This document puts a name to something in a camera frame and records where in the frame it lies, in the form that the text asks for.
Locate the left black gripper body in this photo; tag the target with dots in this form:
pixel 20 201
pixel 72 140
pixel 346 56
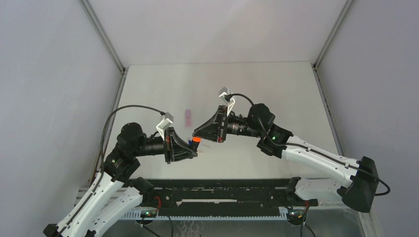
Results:
pixel 169 142

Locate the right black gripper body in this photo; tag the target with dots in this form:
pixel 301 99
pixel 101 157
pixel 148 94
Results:
pixel 223 123

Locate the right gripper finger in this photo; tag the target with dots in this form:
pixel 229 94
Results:
pixel 210 135
pixel 211 126

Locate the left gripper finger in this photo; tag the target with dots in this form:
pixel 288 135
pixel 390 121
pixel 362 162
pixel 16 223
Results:
pixel 179 145
pixel 179 156

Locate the pink marker pen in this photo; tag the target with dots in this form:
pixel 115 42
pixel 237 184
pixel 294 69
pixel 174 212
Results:
pixel 188 121

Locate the orange marker pen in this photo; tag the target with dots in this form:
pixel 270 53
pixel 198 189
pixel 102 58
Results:
pixel 194 146

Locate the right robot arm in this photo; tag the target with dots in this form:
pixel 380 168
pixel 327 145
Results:
pixel 352 181

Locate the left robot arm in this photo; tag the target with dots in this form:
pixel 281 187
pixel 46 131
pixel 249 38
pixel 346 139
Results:
pixel 111 195

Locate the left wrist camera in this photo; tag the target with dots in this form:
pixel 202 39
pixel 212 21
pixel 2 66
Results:
pixel 166 122

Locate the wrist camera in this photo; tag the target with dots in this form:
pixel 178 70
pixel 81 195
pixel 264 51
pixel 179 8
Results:
pixel 226 96
pixel 166 122

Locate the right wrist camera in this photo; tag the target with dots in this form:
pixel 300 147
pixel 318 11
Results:
pixel 226 96

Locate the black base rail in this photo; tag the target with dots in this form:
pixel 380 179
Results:
pixel 224 196

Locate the left aluminium frame post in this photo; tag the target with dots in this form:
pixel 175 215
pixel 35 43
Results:
pixel 103 36

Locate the aluminium frame post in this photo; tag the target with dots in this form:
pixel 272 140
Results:
pixel 103 36
pixel 322 70

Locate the white slotted cable duct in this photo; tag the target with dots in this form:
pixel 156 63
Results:
pixel 137 215

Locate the right aluminium frame post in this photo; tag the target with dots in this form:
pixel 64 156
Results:
pixel 322 70

